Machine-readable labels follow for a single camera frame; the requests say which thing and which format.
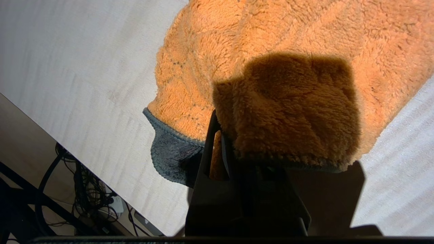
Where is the white power adapter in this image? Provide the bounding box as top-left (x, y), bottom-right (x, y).
top-left (108, 196), bottom-right (124, 215)

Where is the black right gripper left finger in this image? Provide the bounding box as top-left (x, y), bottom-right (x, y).
top-left (185, 109), bottom-right (239, 237)

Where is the orange microfibre cloth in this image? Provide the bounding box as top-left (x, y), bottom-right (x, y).
top-left (142, 0), bottom-right (434, 188)

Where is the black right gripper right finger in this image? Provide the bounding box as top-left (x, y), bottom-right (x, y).
top-left (237, 161), bottom-right (311, 237)

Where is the black cable bundle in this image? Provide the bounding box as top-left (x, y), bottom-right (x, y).
top-left (36, 142), bottom-right (151, 238)

